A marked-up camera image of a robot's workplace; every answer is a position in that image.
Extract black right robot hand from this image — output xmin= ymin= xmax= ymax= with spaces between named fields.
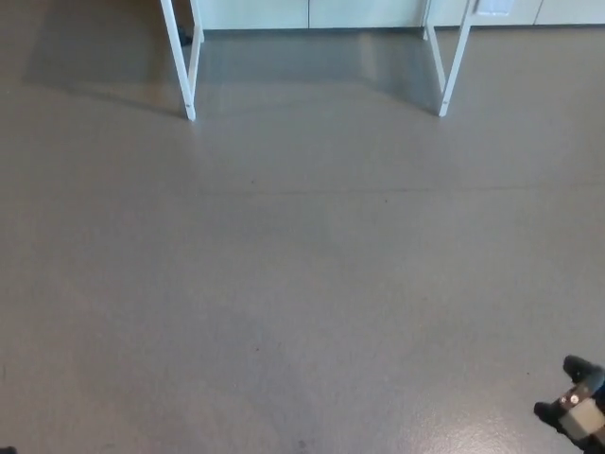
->
xmin=533 ymin=355 xmax=605 ymax=454

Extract white cabinet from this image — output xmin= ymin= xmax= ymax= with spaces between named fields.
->
xmin=197 ymin=0 xmax=605 ymax=31

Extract white desk leg frame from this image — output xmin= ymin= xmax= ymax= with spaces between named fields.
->
xmin=159 ymin=0 xmax=206 ymax=122
xmin=422 ymin=0 xmax=479 ymax=118

